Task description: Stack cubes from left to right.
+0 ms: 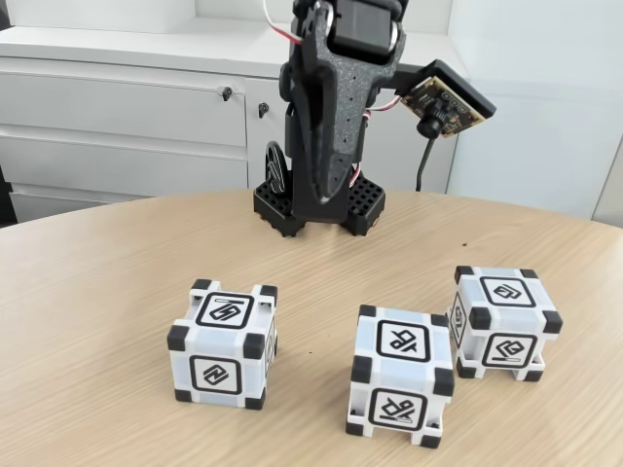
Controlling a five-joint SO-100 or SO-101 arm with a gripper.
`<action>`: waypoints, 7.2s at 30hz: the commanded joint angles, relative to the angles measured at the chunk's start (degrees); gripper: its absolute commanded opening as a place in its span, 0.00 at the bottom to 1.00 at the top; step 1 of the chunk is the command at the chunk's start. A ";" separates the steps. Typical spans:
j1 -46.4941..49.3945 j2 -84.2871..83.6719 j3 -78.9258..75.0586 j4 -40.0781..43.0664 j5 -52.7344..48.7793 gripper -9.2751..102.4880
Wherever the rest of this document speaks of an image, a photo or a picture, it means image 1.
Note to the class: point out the white cube with crossed symbol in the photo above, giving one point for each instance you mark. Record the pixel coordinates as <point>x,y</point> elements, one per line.
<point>399,374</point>

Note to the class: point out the white cube with layered symbol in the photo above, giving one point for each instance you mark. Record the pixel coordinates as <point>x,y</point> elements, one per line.
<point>511,321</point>

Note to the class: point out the cabinet lock with key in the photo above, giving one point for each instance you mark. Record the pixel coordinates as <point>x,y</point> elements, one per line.
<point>263,109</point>
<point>226,93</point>

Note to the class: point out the white drawer cabinet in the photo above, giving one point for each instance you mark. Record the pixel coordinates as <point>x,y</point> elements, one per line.
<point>121,136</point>

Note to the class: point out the white cube with zigzag symbol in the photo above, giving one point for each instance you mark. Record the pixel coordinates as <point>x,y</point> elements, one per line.
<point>214,374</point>

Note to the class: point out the camera board on black bracket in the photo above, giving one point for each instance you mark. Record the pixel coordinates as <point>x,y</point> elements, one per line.
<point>448,104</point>

